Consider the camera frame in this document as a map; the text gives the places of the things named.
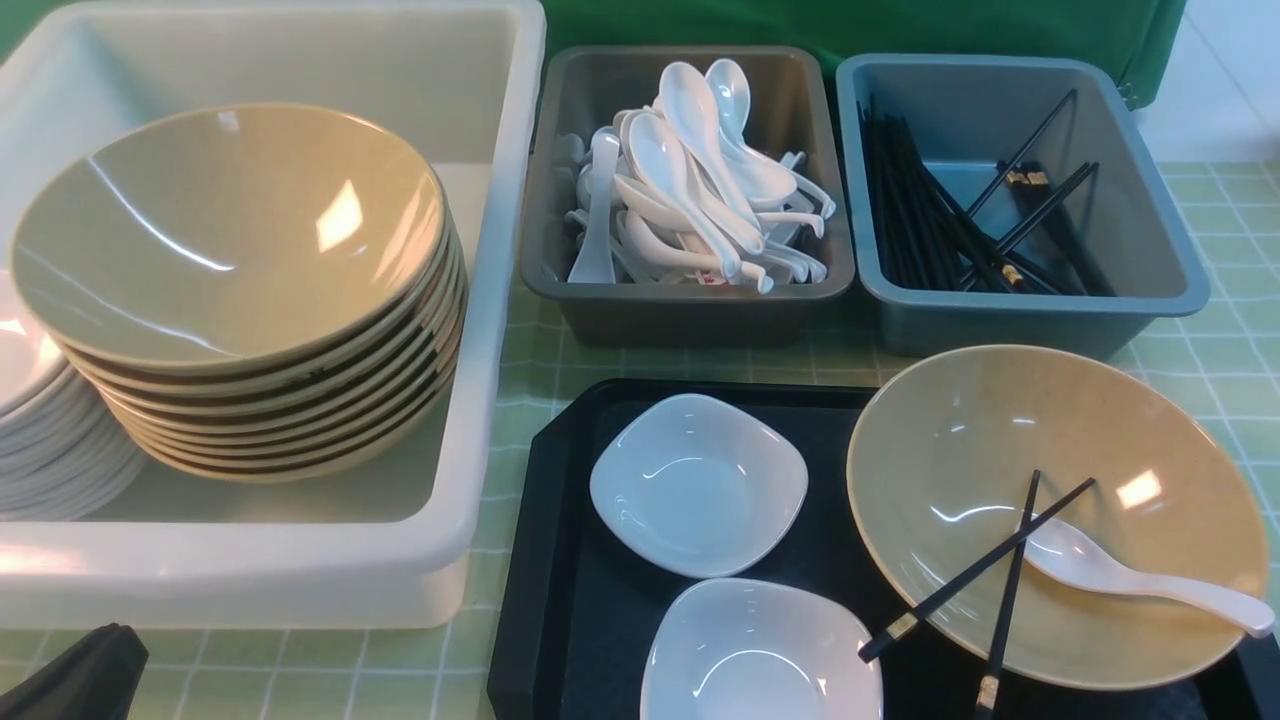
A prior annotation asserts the pile of white soup spoons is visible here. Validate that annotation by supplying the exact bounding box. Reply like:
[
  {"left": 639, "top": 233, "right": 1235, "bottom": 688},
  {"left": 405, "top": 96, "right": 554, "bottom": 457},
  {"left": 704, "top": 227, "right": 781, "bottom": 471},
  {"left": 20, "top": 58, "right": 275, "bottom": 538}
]
[{"left": 550, "top": 56, "right": 836, "bottom": 295}]

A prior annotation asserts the tan noodle bowl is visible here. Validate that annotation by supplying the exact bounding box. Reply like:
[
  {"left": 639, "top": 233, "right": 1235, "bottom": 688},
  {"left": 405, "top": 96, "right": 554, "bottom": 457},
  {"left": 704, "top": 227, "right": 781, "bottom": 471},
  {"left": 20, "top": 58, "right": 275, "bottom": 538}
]
[{"left": 846, "top": 345, "right": 1270, "bottom": 691}]

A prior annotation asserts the white square dish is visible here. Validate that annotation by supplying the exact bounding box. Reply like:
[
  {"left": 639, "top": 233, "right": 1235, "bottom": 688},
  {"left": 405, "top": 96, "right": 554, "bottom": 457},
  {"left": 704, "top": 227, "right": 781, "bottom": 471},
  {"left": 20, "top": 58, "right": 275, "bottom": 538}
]
[
  {"left": 589, "top": 393, "right": 810, "bottom": 579},
  {"left": 639, "top": 578, "right": 884, "bottom": 719}
]

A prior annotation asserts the black chopstick long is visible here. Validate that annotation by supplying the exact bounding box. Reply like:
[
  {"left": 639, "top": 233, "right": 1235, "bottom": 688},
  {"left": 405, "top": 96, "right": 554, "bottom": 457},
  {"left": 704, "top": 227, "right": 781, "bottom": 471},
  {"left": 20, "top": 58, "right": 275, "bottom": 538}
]
[{"left": 858, "top": 471, "right": 1097, "bottom": 664}]

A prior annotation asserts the green cloth backdrop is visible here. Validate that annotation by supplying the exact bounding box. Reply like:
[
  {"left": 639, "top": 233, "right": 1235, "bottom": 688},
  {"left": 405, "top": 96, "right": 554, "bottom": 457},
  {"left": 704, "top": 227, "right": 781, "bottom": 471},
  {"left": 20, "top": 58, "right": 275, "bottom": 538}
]
[{"left": 0, "top": 0, "right": 1188, "bottom": 109}]

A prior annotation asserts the white ceramic soup spoon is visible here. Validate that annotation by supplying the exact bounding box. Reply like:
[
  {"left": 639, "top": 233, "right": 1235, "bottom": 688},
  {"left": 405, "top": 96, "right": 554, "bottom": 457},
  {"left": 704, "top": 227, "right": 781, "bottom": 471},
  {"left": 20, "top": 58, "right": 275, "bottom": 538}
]
[{"left": 1024, "top": 514, "right": 1276, "bottom": 638}]

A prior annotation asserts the bundle of black chopsticks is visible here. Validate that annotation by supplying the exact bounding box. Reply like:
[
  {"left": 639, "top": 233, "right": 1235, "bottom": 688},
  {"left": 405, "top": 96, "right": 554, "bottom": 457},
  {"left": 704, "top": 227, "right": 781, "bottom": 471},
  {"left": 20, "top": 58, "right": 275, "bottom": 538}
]
[{"left": 858, "top": 88, "right": 1116, "bottom": 297}]

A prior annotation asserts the grey plastic spoon bin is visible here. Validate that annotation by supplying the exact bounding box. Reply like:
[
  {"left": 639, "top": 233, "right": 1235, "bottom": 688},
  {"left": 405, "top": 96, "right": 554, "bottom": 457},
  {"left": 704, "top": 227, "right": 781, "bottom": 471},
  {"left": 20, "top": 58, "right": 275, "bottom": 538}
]
[{"left": 518, "top": 45, "right": 856, "bottom": 348}]

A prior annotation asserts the large white plastic tub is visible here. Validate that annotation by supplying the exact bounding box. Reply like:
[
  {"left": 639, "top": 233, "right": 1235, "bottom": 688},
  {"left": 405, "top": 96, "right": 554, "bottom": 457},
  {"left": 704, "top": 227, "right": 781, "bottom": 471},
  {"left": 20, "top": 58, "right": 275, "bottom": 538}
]
[{"left": 3, "top": 1, "right": 547, "bottom": 630}]

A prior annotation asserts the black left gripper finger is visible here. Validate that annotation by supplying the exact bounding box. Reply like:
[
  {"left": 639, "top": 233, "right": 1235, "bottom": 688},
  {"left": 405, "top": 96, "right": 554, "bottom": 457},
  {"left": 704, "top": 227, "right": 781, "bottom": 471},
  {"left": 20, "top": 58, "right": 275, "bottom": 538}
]
[{"left": 1, "top": 623, "right": 150, "bottom": 719}]

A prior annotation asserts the blue-grey plastic chopstick bin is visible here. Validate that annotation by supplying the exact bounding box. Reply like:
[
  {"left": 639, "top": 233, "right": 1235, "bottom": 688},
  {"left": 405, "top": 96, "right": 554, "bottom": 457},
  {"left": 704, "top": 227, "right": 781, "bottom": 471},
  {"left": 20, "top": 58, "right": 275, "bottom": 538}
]
[{"left": 835, "top": 54, "right": 1210, "bottom": 359}]

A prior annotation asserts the stack of white dishes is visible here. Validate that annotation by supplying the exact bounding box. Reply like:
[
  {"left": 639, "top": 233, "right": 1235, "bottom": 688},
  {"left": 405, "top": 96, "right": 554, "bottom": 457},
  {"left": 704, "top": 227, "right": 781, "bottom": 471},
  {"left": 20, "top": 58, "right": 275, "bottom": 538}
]
[{"left": 1, "top": 270, "right": 148, "bottom": 521}]

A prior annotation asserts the black chopstick short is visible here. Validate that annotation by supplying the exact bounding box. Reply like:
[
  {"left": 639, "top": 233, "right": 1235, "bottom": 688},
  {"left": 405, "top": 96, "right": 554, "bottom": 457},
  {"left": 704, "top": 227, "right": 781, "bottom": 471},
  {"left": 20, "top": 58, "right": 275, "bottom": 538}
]
[{"left": 974, "top": 470, "right": 1042, "bottom": 719}]

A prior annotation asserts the stack of tan noodle bowls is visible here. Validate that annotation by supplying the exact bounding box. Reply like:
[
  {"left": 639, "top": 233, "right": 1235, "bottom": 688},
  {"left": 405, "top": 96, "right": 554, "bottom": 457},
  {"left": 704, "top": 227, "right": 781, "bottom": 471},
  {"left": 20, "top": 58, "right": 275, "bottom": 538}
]
[{"left": 9, "top": 102, "right": 468, "bottom": 484}]

